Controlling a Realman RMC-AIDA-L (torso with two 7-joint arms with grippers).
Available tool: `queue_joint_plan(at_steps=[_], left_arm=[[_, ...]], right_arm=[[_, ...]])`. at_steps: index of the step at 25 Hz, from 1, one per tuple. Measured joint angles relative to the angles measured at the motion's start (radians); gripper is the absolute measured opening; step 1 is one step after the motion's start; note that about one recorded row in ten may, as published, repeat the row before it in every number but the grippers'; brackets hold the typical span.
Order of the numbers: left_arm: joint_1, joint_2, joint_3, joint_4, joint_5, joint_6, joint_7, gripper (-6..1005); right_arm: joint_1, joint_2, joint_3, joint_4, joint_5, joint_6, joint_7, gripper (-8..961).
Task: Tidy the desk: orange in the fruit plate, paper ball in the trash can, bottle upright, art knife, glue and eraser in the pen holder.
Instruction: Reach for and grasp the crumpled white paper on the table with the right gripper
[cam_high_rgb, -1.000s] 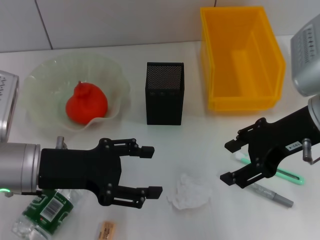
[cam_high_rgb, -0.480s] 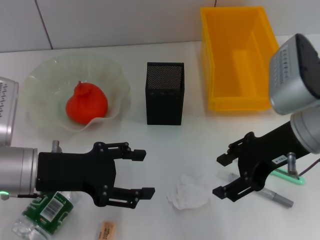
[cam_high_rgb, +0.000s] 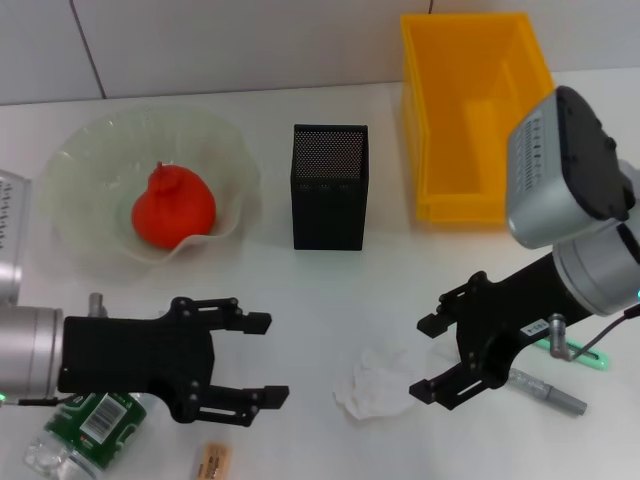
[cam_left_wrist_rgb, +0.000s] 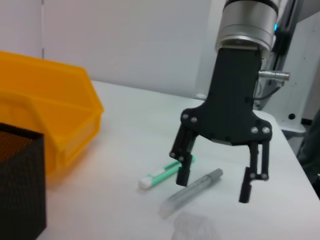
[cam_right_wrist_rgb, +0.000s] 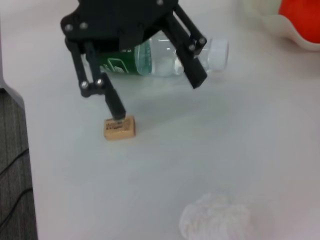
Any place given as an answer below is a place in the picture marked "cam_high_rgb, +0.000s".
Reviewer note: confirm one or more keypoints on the yellow plastic bin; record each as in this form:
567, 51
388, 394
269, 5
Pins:
450, 100

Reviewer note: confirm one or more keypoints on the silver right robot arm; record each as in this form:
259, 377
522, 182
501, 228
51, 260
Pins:
550, 175

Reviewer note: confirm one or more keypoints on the mint green utility knife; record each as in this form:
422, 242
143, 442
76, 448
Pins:
597, 361

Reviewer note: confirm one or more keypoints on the small tan wrapped candy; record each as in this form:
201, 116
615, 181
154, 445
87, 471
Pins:
216, 460

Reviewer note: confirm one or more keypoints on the grey marker pen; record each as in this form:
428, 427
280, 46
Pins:
550, 392

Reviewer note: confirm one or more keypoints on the white paper ball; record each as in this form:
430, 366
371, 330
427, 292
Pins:
375, 387

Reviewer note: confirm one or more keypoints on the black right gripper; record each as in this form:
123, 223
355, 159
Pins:
505, 320

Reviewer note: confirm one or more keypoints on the black mesh pen holder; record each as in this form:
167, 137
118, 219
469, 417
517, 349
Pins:
327, 220

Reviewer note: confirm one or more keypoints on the clear green-label water bottle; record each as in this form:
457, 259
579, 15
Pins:
95, 425

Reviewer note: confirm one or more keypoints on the clear wavy glass fruit plate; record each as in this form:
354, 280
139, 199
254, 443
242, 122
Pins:
100, 150

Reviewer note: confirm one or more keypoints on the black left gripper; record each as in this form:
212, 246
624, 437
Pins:
135, 355

